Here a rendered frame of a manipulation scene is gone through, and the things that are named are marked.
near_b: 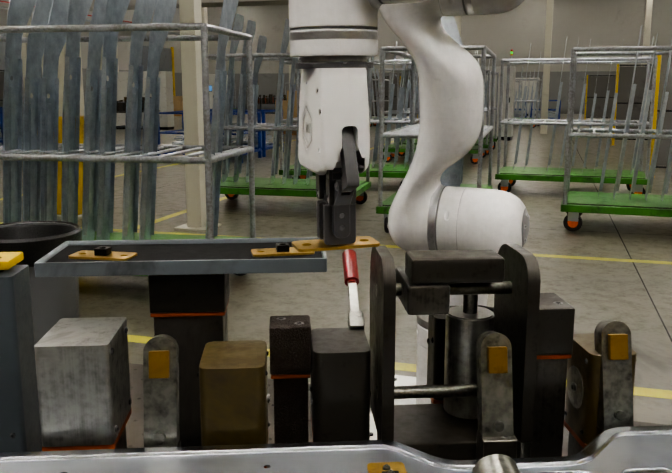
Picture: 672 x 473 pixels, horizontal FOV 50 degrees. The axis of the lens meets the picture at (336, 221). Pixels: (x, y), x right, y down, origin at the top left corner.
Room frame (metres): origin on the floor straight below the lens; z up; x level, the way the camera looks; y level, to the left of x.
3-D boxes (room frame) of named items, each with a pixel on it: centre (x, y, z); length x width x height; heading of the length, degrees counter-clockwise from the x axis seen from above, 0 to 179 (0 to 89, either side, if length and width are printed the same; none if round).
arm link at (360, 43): (0.71, 0.00, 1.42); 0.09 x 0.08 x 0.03; 16
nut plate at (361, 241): (0.72, 0.00, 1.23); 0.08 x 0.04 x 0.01; 106
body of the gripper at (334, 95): (0.71, 0.00, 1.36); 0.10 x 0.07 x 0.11; 16
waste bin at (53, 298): (3.38, 1.47, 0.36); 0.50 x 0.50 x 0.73
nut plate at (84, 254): (0.95, 0.31, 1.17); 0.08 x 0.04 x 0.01; 80
